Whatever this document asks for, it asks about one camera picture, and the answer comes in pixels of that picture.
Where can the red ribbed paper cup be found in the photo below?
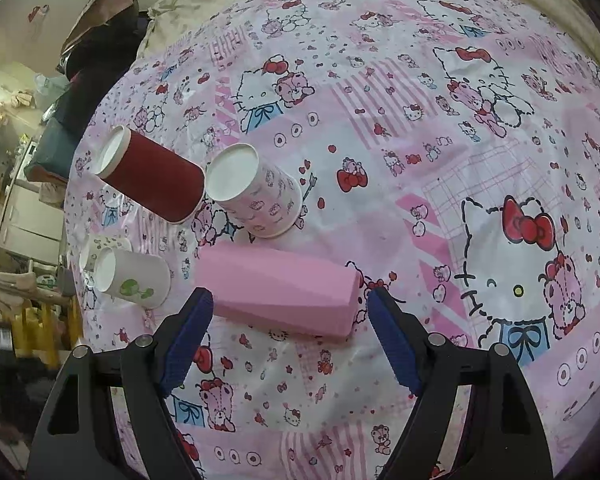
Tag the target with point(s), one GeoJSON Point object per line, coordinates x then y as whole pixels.
{"type": "Point", "coordinates": [160, 180]}

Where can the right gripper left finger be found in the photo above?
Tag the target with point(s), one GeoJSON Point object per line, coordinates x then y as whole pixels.
{"type": "Point", "coordinates": [77, 435]}

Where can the pink faceted cup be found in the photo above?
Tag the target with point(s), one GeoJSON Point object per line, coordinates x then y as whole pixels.
{"type": "Point", "coordinates": [268, 287]}

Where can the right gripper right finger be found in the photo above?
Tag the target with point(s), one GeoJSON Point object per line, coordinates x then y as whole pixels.
{"type": "Point", "coordinates": [502, 436]}

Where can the cartoon print paper cup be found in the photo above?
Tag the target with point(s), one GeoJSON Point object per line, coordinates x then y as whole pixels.
{"type": "Point", "coordinates": [95, 244]}

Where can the pink Hello Kitty bedsheet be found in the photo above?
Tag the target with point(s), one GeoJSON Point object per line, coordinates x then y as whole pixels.
{"type": "Point", "coordinates": [447, 150]}

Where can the green print paper cup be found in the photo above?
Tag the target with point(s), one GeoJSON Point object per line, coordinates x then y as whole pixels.
{"type": "Point", "coordinates": [132, 276]}

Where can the pink dotted white paper cup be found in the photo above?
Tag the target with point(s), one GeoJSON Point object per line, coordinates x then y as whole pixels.
{"type": "Point", "coordinates": [253, 191]}

